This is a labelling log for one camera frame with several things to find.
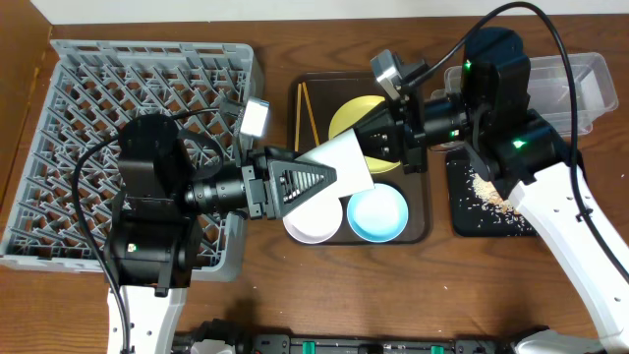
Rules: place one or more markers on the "white paper cup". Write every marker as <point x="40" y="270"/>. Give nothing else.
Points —
<point x="344" y="154"/>

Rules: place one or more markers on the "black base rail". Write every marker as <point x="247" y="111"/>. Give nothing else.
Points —
<point x="218" y="336"/>

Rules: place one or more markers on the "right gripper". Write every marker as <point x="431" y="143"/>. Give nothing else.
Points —
<point x="410" y="136"/>

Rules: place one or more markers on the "clear plastic bin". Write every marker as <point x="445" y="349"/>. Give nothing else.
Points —
<point x="550" y="94"/>

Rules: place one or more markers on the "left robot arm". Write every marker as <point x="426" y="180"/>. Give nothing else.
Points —
<point x="156" y="235"/>

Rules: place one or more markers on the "wooden chopstick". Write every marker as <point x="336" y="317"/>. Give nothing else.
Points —
<point x="298" y="117"/>
<point x="311" y="114"/>

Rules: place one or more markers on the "light blue bowl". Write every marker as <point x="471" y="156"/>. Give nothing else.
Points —
<point x="378" y="215"/>

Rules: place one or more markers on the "black food waste tray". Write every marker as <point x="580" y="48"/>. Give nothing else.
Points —
<point x="468" y="217"/>

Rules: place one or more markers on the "white pink bowl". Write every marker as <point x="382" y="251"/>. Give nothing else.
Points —
<point x="315" y="221"/>

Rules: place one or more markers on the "pile of rice scraps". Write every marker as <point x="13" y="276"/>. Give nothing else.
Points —
<point x="490" y="199"/>

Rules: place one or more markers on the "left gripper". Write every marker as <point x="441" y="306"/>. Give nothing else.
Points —
<point x="257" y="190"/>

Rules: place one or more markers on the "yellow plate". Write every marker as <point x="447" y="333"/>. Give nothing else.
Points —
<point x="348" y="114"/>

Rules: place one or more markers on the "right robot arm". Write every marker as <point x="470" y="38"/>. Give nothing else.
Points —
<point x="510" y="145"/>

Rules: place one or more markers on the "grey dishwasher rack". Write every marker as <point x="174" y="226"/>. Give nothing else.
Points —
<point x="95" y="89"/>

